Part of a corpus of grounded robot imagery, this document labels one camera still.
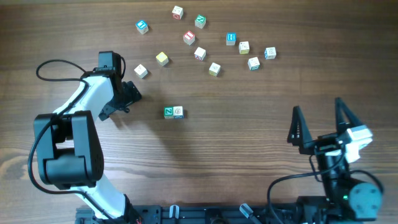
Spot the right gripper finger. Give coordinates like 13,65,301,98
287,106,313,146
335,98,363,134

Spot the green Z letter block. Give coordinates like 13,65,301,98
164,106,174,119

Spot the blue sided picture block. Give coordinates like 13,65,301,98
173,106,184,119

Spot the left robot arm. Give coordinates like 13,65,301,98
27,51,144,223

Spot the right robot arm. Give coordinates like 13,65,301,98
287,98,384,223

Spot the plain cream wooden block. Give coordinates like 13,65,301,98
134,64,148,79

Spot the yellow top wooden block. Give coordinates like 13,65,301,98
156,52,169,67

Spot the blue I letter block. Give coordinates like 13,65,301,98
136,20,149,34

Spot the red A sided block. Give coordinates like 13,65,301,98
194,47,206,61

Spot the red I letter block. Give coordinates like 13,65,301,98
183,30,195,45

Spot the green edged picture block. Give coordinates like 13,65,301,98
248,57,261,71

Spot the blue edged picture block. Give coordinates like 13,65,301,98
264,47,277,60

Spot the yellow sided picture block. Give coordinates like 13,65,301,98
209,62,221,77

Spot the red X letter block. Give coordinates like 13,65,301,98
172,6,183,20

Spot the green N block top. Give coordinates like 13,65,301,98
195,14,206,29

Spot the yellow edged picture block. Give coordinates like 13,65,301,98
239,41,250,54

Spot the blue H letter block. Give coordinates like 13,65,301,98
226,32,236,46

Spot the right black cable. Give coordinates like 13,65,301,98
266,146,385,224

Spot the black cable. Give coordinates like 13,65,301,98
266,146,385,224
27,58,119,223

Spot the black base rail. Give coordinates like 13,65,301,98
74,203,330,224

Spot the left black cable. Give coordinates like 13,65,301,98
27,58,119,223

